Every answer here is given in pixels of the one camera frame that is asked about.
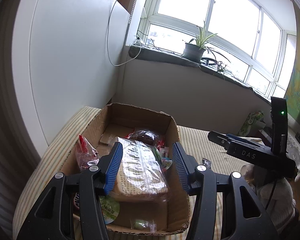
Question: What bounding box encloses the small black snack packet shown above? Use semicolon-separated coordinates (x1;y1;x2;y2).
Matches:
202;158;212;169

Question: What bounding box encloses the potted plant dark pot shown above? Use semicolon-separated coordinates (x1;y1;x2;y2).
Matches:
183;22;217;63

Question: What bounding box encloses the green yellow jelly cup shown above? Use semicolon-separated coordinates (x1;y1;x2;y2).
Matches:
100;196;120;225

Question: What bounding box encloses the red chocolate cake packet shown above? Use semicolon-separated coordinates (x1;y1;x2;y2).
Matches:
75;135;100;172

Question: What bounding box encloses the gloved right hand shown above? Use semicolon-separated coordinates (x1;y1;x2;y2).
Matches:
241;164;296;233

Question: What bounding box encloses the white cable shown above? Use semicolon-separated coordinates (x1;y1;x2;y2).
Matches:
93;0;143;67

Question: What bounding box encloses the white lace cloth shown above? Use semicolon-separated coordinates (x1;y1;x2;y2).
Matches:
287;129;300;182

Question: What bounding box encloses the green candy wrapper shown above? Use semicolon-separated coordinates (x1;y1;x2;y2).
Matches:
130;219;157;232

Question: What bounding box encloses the brown cardboard box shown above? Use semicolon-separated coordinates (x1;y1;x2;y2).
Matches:
58;103;190;239

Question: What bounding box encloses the sliced bread loaf bag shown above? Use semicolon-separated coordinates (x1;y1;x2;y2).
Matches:
109;137;169;202

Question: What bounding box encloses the striped tablecloth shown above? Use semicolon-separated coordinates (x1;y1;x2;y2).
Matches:
13;103;248;239

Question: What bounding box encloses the small spider plant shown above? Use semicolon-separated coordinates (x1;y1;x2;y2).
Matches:
201;47;231;76

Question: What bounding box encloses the green tissue box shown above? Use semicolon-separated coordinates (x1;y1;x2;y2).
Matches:
238;111;266;137

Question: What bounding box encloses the snickers bar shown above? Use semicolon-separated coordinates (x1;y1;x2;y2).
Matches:
72;193;79;216

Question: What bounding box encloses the green white jelly packet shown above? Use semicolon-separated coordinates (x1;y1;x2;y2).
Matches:
159;147;173;172

